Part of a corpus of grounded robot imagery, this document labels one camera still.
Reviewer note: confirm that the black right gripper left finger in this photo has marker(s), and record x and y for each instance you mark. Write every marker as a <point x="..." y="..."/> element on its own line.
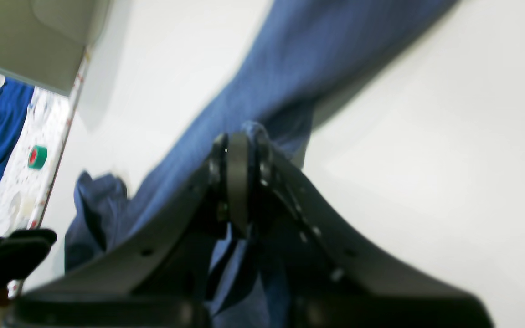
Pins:
<point x="158" y="277"/>

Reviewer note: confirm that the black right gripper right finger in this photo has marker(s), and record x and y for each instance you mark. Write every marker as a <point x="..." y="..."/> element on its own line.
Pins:
<point x="338" y="278"/>

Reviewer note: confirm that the dark blue t-shirt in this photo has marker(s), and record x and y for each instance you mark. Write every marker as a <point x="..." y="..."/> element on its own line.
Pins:
<point x="305" y="50"/>

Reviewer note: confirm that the terrazzo patterned side table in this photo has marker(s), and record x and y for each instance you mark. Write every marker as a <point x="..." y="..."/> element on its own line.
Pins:
<point x="24" y="192"/>

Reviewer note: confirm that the green tape roll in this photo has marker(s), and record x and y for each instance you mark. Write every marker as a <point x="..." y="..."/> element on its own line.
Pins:
<point x="37" y="157"/>

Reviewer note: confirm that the grey chair at right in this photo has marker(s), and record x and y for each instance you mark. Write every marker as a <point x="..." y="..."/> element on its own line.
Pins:
<point x="43" y="42"/>

